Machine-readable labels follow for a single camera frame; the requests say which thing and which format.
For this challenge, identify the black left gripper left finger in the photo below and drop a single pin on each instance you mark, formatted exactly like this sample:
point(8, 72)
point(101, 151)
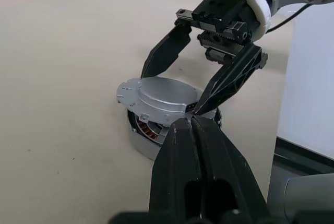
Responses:
point(174, 161)

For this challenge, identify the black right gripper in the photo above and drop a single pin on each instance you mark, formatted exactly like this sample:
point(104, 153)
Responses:
point(224, 10)

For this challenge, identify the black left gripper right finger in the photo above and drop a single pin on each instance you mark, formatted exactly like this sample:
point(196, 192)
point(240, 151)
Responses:
point(224, 166)

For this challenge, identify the grey motor housing copper windings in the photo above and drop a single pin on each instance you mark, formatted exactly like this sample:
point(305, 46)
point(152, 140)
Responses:
point(143, 145)

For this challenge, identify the silver motor end cover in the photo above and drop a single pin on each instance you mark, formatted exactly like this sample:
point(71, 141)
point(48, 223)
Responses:
point(161, 91)

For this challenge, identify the silver robot body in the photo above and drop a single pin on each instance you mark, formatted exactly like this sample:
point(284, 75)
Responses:
point(313, 195)

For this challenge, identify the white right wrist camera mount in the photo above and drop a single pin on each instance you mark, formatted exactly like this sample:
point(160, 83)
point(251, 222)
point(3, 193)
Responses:
point(262, 7)

